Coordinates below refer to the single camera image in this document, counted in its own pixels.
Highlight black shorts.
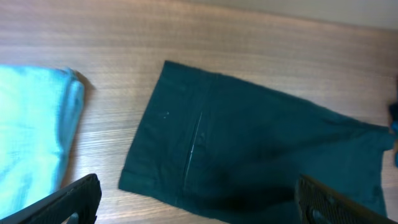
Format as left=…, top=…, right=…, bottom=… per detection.
left=119, top=61, right=395, bottom=223

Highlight blue polo shirt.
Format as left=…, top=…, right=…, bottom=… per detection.
left=388, top=102, right=398, bottom=169

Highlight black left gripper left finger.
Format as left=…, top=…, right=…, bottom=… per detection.
left=1, top=174, right=102, bottom=224

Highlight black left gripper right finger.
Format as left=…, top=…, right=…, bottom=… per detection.
left=295, top=175, right=397, bottom=224

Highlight light blue denim shorts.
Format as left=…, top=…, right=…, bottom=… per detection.
left=1, top=65, right=85, bottom=218

